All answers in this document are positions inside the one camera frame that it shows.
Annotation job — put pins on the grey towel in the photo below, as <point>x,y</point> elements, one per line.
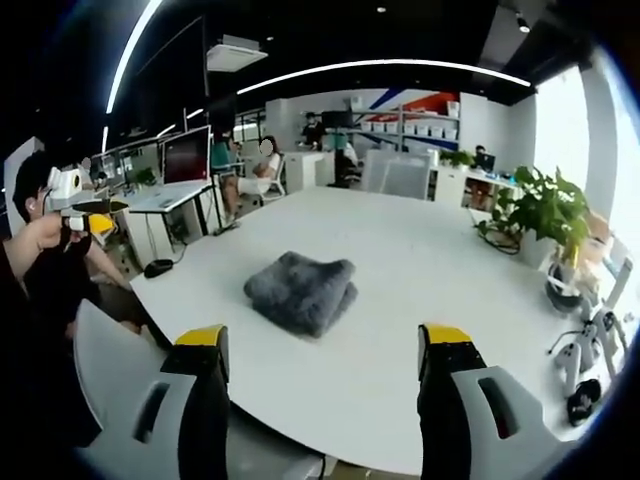
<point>302,292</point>

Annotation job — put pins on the person's left hand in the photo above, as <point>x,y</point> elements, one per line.
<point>52,234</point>

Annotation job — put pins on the small green plant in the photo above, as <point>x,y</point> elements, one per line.
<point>146,176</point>
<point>457,159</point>

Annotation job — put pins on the white office desk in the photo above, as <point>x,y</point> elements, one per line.
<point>165,197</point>

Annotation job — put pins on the black computer mouse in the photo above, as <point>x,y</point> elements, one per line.
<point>157,267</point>

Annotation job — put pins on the white framed monitor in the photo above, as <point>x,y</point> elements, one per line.
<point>186,156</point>

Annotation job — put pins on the white game controller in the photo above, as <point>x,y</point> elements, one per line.
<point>570,357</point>

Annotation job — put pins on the black pouch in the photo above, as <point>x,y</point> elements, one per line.
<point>584,402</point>

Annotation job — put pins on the ceiling light strip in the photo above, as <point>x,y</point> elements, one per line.
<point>380,66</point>
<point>127,50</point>

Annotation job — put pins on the white headset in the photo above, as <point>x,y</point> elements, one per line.
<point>562,290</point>

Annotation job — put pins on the ceiling air conditioner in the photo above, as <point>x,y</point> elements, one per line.
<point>235,52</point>

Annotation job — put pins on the white cabinet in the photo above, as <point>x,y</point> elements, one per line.
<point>305,170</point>

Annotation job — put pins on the green potted plant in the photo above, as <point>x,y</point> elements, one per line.
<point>547,210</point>

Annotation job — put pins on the white mesh office chair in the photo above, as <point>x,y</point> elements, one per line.
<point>395,172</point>

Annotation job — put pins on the black monitor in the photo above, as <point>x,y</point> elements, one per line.
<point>336,119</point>

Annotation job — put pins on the shelf with white boxes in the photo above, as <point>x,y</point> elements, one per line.
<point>405,127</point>

